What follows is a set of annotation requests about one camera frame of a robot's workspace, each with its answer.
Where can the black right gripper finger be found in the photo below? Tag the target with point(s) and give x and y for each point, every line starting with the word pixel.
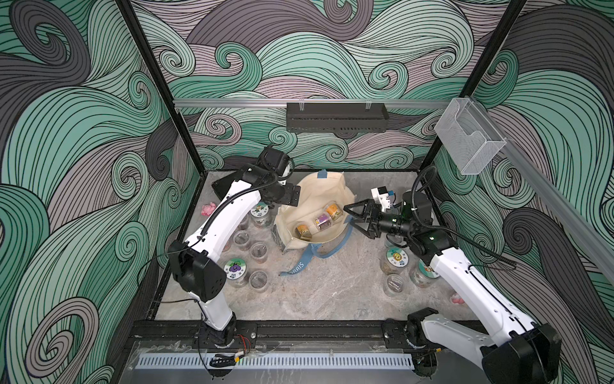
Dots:
pixel 363 207
pixel 366 228

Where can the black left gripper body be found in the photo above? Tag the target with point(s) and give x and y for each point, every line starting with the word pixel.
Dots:
pixel 282 194

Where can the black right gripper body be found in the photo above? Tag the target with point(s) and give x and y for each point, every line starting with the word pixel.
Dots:
pixel 394 225

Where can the teal sunflower lid jar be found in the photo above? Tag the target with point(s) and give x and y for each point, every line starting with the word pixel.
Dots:
pixel 394 261

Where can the beige canvas tote bag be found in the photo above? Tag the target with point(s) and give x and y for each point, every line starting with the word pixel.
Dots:
pixel 318 190

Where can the purple white label jar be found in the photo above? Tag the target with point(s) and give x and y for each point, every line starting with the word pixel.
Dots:
pixel 323 221

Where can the clear teal rim jar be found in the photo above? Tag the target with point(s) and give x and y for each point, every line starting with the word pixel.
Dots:
pixel 422 275

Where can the clear plastic seed jar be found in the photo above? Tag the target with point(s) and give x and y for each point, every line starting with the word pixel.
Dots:
pixel 259 252

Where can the teal bee label jar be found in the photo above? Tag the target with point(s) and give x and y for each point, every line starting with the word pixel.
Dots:
pixel 259 281

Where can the purple eggplant label jar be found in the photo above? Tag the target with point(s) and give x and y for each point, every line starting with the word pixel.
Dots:
pixel 236 271

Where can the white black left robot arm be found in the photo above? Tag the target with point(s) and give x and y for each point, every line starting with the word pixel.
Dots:
pixel 194 262

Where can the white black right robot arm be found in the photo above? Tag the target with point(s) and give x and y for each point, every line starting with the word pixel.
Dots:
pixel 512 348

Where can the teal label seed jar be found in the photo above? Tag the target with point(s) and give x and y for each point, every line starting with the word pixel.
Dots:
pixel 261 215

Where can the orange label small jar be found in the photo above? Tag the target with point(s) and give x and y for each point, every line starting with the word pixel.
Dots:
pixel 334 211

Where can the black hard case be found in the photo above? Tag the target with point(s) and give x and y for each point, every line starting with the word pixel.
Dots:
pixel 222 186

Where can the pink red small toy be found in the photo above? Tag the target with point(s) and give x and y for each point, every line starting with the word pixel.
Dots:
pixel 457 299

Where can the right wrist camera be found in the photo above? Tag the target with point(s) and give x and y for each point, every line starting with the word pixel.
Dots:
pixel 384 198

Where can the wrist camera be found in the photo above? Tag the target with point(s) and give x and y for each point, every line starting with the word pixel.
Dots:
pixel 384 198
pixel 276 161

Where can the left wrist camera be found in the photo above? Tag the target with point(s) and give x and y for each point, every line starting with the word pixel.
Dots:
pixel 276 161

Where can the black perforated wall shelf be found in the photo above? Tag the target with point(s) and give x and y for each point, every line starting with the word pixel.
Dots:
pixel 344 119

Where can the clear acrylic wall box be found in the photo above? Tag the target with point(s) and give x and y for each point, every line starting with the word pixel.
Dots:
pixel 470 135

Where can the aluminium wall rail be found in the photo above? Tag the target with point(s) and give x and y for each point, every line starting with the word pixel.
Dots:
pixel 282 103

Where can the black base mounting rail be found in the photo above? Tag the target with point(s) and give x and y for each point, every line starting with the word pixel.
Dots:
pixel 393 334

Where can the white slotted cable duct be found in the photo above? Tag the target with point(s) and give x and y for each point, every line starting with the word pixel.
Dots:
pixel 287 361

